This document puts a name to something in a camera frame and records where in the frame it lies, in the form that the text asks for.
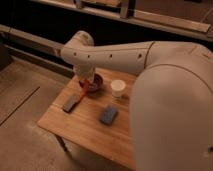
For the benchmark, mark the blue sponge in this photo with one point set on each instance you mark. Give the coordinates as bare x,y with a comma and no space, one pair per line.
108,115

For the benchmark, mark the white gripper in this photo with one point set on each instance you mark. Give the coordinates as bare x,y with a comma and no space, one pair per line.
85,75

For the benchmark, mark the wooden shelf rail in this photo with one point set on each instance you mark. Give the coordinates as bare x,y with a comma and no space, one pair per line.
191,18

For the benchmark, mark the dark purple bowl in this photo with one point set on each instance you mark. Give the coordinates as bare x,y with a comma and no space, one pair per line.
98,81

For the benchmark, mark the dark grey block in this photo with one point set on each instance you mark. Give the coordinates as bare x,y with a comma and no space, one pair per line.
70,103

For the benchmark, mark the white ceramic cup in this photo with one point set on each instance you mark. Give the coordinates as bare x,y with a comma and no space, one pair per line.
117,87

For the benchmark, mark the wooden table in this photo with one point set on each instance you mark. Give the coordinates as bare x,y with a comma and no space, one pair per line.
82,126

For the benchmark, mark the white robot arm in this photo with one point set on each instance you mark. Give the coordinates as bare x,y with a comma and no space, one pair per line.
171,103

